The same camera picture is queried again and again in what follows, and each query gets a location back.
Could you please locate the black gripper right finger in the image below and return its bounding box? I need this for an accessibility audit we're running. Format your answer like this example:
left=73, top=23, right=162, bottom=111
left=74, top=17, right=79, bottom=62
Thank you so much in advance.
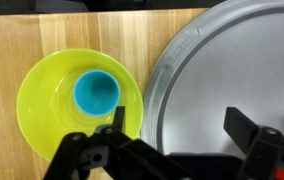
left=223, top=106, right=284, bottom=180

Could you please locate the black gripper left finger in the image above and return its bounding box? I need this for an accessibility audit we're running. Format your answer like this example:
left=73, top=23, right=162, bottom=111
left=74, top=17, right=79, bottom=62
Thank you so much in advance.
left=43, top=105, right=170, bottom=180

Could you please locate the blue plastic cup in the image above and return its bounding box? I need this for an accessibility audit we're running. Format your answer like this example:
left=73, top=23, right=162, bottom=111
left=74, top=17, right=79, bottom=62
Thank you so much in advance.
left=72, top=69, right=121, bottom=117

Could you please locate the yellow-green plastic bowl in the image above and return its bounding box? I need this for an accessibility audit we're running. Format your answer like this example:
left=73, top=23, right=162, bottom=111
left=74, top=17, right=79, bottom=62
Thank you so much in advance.
left=16, top=48, right=145, bottom=163

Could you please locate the round gray plate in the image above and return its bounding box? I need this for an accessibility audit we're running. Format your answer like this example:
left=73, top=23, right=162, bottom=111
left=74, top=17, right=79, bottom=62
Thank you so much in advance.
left=140, top=0, right=284, bottom=159

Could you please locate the gray metal bar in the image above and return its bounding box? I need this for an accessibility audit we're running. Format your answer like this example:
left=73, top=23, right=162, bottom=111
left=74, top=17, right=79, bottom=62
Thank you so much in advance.
left=34, top=0, right=90, bottom=13

